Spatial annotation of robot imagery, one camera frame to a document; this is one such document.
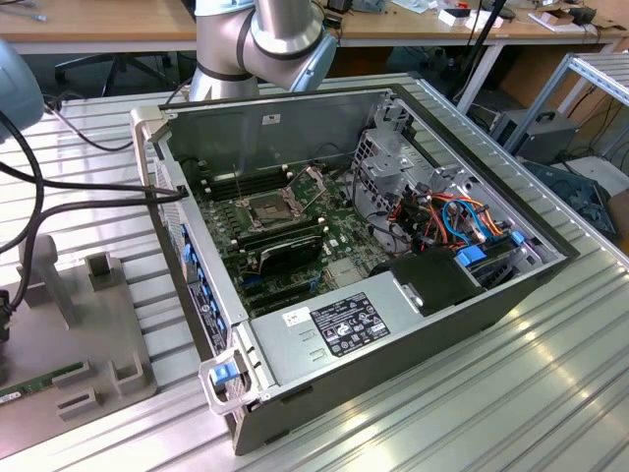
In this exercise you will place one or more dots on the black latched RAM slot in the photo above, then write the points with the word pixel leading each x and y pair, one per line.
pixel 221 190
pixel 221 180
pixel 295 222

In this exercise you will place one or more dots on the silver finned heatsink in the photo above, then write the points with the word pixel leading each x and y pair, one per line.
pixel 346 273

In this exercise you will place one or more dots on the small white box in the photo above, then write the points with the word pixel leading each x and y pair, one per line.
pixel 454 17

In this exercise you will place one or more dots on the green motherboard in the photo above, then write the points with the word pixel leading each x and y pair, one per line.
pixel 344 231

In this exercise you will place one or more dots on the blue expansion slot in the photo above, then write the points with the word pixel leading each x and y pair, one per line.
pixel 251 282

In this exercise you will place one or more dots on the black stand pole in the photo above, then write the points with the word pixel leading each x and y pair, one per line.
pixel 486 29

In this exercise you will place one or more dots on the silver metal drive cage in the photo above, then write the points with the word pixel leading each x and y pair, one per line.
pixel 388 167

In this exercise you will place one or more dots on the black plastic shroud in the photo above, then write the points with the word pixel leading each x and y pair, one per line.
pixel 432 280

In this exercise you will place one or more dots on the small blue clip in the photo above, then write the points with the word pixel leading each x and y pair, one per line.
pixel 516 238

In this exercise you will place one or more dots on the CPU socket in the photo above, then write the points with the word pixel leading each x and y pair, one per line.
pixel 268 212

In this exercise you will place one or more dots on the dark grey equipment box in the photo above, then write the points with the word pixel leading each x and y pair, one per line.
pixel 545 140

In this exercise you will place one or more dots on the white case label sticker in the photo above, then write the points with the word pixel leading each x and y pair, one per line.
pixel 271 118

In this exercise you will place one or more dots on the open cardboard box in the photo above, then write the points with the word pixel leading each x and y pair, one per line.
pixel 555 19

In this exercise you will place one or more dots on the blue disk carrier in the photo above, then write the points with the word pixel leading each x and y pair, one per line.
pixel 469 258

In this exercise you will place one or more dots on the black office chair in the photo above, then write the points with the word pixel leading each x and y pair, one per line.
pixel 115 60

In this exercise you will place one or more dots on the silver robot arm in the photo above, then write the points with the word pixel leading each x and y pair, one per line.
pixel 275 49

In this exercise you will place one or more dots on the graphics card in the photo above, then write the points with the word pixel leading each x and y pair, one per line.
pixel 290 255

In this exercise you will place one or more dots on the aluminium profile frame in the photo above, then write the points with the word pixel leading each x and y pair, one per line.
pixel 594 74

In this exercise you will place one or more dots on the silver power supply unit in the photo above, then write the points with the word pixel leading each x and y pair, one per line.
pixel 285 349

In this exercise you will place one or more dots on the green RAM stick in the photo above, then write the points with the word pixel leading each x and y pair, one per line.
pixel 285 233
pixel 39 384

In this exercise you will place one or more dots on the grey parts rack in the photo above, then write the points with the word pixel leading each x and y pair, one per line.
pixel 98 319

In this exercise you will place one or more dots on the wooden office desk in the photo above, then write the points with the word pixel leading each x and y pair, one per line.
pixel 417 30

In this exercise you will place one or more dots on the dark teal bag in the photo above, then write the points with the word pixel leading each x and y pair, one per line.
pixel 575 192

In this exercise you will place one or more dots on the white latched RAM slot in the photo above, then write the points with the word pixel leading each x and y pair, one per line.
pixel 221 185
pixel 221 175

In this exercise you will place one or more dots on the brown cardboard box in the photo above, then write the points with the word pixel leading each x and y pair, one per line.
pixel 535 74

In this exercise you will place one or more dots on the black expansion slot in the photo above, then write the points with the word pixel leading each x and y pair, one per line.
pixel 280 295

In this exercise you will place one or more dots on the open PC case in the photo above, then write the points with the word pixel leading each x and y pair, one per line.
pixel 393 393

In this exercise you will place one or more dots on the blue plastic latch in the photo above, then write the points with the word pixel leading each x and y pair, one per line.
pixel 220 372

